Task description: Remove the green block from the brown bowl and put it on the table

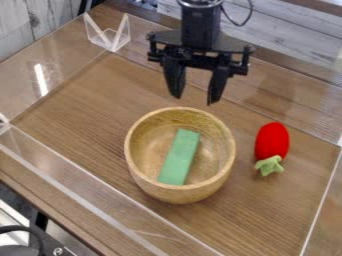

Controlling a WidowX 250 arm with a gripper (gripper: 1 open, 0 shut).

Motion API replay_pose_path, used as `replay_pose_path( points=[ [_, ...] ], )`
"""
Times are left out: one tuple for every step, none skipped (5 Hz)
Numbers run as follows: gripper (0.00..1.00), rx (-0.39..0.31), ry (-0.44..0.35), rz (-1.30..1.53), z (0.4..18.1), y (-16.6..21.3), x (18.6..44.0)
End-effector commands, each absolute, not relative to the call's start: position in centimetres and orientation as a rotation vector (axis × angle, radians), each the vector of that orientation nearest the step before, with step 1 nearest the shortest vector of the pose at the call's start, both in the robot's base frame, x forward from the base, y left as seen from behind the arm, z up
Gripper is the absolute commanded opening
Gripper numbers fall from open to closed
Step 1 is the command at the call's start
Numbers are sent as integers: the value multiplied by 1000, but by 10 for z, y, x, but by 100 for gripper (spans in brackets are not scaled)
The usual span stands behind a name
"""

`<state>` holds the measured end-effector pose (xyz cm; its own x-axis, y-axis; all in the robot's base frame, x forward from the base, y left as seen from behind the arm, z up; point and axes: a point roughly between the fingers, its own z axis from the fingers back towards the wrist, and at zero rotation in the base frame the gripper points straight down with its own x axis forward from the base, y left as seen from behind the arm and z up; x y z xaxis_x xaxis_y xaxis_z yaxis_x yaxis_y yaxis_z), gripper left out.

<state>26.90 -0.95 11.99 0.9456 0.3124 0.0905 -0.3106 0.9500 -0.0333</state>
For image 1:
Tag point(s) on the clear acrylic tray wall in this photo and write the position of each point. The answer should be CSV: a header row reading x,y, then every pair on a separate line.
x,y
113,223

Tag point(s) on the brown wooden bowl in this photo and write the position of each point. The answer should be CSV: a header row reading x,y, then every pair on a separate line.
x,y
148,142

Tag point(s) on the clear acrylic corner bracket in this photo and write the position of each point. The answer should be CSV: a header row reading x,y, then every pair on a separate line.
x,y
108,39

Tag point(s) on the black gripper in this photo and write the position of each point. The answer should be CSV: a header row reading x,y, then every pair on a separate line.
x,y
197,45

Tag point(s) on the green rectangular block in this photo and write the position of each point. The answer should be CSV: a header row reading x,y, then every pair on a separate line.
x,y
176,164

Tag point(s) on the red plush strawberry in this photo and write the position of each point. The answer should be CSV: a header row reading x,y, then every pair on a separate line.
x,y
271,148

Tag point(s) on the black table leg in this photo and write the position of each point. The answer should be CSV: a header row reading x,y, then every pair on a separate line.
x,y
41,221

